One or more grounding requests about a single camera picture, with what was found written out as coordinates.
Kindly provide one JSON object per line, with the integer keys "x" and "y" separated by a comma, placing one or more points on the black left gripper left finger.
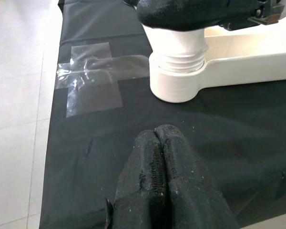
{"x": 138, "y": 190}

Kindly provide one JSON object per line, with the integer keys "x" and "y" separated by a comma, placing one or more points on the white plastic table leg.
{"x": 176, "y": 45}

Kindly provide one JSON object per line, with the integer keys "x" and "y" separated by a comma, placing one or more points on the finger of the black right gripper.
{"x": 181, "y": 13}

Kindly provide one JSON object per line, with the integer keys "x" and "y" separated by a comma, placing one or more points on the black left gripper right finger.
{"x": 193, "y": 190}

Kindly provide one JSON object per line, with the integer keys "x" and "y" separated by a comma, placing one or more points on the white plastic table top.
{"x": 240, "y": 69}

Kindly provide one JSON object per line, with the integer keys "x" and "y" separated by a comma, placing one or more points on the clear crossed tape patch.
{"x": 93, "y": 95}

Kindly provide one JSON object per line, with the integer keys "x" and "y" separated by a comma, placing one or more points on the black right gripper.
{"x": 264, "y": 13}

